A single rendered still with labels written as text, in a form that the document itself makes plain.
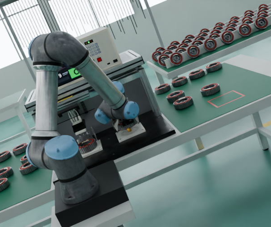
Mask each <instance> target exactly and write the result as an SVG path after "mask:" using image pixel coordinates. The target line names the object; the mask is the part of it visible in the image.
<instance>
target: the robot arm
mask: <svg viewBox="0 0 271 227"><path fill-rule="evenodd" d="M28 55H29V57H30V58H31V60H32V61H33V67H34V69H35V70H36V72H37V83H36V128H35V132H34V133H33V134H32V135H31V142H29V144H28V145H27V148H26V157H27V159H28V161H29V162H30V164H32V165H33V166H35V167H37V168H41V169H49V170H54V171H55V173H56V175H57V178H58V180H59V182H60V194H61V198H62V200H63V202H64V203H65V204H77V203H80V202H83V201H85V200H87V199H89V198H90V197H92V196H93V195H94V194H95V193H96V192H97V191H98V189H99V184H98V181H97V179H96V178H95V177H94V176H93V175H92V174H91V173H90V172H89V171H88V169H87V167H86V165H85V162H84V160H83V157H82V155H81V153H80V150H79V148H78V144H77V143H76V141H75V139H74V138H73V137H72V136H68V135H62V136H61V135H60V134H59V133H58V132H57V111H58V72H59V71H60V70H61V69H62V62H65V63H67V64H68V65H69V66H70V67H71V68H75V69H76V70H77V71H78V72H79V73H80V74H81V75H82V77H83V78H84V79H85V80H86V81H87V82H88V83H89V84H90V85H91V86H92V87H93V89H94V90H95V91H96V92H97V93H98V94H99V95H100V96H101V97H102V98H103V101H102V103H101V105H100V106H99V108H98V109H97V111H96V113H95V118H96V120H97V121H99V122H101V123H103V124H108V123H109V121H110V120H111V119H112V124H113V128H114V129H115V130H117V131H118V130H119V128H118V124H119V123H120V125H121V123H122V125H123V127H124V126H127V125H129V124H132V123H134V119H135V120H136V121H137V122H139V117H138V114H139V106H138V104H137V103H136V102H132V101H128V98H126V94H125V91H124V87H123V85H122V84H121V83H120V82H118V81H114V82H112V81H111V80H110V79H109V78H108V77H107V76H106V74H105V73H104V72H103V71H102V70H101V69H100V67H99V66H98V65H97V64H96V63H95V62H94V60H93V59H92V58H91V57H90V56H89V51H88V49H87V48H86V47H85V46H84V45H83V44H82V43H81V42H80V41H79V40H78V39H77V38H75V37H74V36H72V35H71V34H69V33H67V32H64V31H54V32H50V33H47V34H41V35H38V36H37V37H35V38H33V39H32V40H31V42H30V43H29V46H28ZM121 127H122V126H121Z"/></svg>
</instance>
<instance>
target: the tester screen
mask: <svg viewBox="0 0 271 227"><path fill-rule="evenodd" d="M70 69H72V68H71V67H69V68H67V66H66V64H65V62H62V69H61V70H60V71H59V72H58V74H59V73H61V74H62V76H63V77H62V78H65V77H67V76H69V79H68V80H66V81H63V82H61V83H58V85H60V84H63V83H65V82H68V81H70V80H73V79H75V78H77V77H79V76H81V75H79V76H77V77H74V78H71V76H70V73H69V71H68V70H70ZM62 78H59V79H58V80H60V79H62Z"/></svg>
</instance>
